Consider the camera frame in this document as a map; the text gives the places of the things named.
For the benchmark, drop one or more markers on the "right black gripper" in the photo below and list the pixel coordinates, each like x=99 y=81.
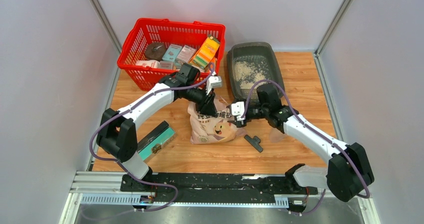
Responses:
x=241 y=123

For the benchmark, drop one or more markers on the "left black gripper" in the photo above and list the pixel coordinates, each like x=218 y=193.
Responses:
x=207 y=106

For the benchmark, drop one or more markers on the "pink cat litter bag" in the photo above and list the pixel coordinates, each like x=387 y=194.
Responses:
x=207 y=129

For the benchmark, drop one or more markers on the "black bag clip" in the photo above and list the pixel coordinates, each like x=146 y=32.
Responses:
x=254 y=142

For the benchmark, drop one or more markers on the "clear plastic scoop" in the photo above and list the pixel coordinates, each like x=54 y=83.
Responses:
x=276 y=135

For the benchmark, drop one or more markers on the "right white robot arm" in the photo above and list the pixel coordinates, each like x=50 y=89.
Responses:
x=348 y=172

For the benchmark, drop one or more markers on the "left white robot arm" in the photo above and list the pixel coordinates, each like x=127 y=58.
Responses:
x=117 y=133

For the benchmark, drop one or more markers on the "dark grey litter box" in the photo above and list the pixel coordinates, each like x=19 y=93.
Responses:
x=252 y=52

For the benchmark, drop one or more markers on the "grey pink small box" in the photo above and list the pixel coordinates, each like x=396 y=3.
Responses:
x=185 y=55

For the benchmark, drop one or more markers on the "teal small box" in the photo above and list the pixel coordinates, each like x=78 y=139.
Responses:
x=172 y=52

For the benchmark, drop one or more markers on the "teal and black box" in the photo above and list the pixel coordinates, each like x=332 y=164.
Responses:
x=155 y=141

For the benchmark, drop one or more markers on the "yellow orange carton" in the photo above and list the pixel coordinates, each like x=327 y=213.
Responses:
x=206 y=53

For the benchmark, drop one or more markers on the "white pink packet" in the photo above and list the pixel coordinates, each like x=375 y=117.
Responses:
x=148 y=63

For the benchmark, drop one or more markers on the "brown round object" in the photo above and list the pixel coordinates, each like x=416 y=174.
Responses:
x=155 y=51

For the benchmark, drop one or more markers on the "red plastic shopping basket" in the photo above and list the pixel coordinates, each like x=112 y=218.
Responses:
x=147 y=31

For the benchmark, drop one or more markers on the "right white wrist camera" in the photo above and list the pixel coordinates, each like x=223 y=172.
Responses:
x=238 y=110

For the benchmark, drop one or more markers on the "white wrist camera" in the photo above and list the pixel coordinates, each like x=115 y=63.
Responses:
x=238 y=110
x=213 y=82

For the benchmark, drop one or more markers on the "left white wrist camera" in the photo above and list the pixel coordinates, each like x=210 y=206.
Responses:
x=213 y=82

